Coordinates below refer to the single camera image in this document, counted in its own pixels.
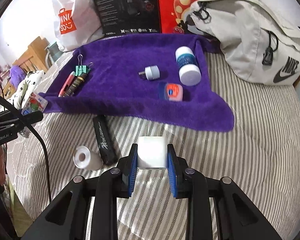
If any white cube charger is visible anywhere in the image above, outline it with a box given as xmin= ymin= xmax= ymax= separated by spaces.
xmin=137 ymin=137 xmax=168 ymax=170

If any orange blue vaseline tin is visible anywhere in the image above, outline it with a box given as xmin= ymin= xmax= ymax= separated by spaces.
xmin=158 ymin=82 xmax=183 ymax=102

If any black rectangular case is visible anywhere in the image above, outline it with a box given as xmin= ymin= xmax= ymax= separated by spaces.
xmin=93 ymin=115 xmax=117 ymax=166

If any purple fleece towel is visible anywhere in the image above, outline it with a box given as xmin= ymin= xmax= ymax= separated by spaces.
xmin=43 ymin=34 xmax=234 ymax=132

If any grey Nike waist bag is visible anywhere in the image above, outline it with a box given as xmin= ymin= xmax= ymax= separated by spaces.
xmin=189 ymin=0 xmax=300 ymax=86

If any striped mattress cover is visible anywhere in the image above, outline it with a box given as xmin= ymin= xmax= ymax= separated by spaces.
xmin=6 ymin=54 xmax=300 ymax=239

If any green binder clip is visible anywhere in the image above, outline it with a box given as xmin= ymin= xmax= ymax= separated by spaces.
xmin=75 ymin=54 xmax=94 ymax=76

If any black cable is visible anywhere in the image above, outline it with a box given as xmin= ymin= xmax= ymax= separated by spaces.
xmin=0 ymin=91 xmax=52 ymax=202

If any clear plastic candy pack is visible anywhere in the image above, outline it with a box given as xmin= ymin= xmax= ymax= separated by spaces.
xmin=21 ymin=92 xmax=48 ymax=115

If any black Hecate product box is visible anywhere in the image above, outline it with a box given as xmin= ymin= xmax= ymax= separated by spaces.
xmin=94 ymin=0 xmax=161 ymax=37

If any blue white deodorant stick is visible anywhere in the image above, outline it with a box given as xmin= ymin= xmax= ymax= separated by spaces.
xmin=175 ymin=46 xmax=202 ymax=86

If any white Miniso plastic bag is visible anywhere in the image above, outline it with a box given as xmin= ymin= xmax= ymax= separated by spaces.
xmin=52 ymin=0 xmax=103 ymax=52

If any white tape roll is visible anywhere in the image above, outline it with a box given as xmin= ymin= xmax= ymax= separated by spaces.
xmin=73 ymin=146 xmax=103 ymax=171

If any small white plug adapter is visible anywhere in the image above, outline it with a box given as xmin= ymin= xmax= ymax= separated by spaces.
xmin=138 ymin=66 xmax=160 ymax=81

